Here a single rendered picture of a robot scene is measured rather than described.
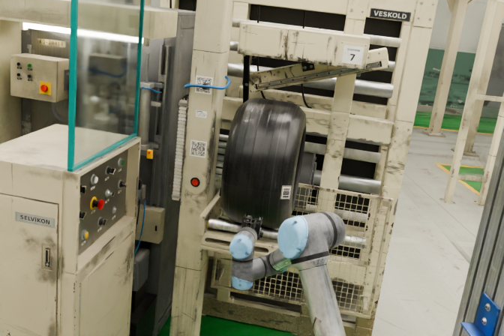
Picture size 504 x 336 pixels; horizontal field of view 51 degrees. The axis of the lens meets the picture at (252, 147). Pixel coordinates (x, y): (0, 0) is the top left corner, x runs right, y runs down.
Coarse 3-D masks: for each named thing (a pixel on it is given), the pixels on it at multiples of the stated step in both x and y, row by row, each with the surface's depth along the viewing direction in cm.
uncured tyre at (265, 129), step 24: (240, 120) 219; (264, 120) 218; (288, 120) 218; (240, 144) 213; (264, 144) 212; (288, 144) 212; (240, 168) 212; (264, 168) 211; (288, 168) 212; (240, 192) 215; (264, 192) 213; (240, 216) 225; (264, 216) 220; (288, 216) 227
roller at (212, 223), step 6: (210, 222) 235; (216, 222) 234; (222, 222) 234; (228, 222) 234; (234, 222) 235; (216, 228) 235; (222, 228) 234; (228, 228) 233; (234, 228) 233; (240, 228) 232; (264, 228) 232; (264, 234) 231; (270, 234) 230; (276, 234) 230
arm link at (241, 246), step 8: (240, 232) 184; (248, 232) 185; (232, 240) 179; (240, 240) 177; (248, 240) 179; (232, 248) 178; (240, 248) 177; (248, 248) 177; (232, 256) 181; (240, 256) 178; (248, 256) 180
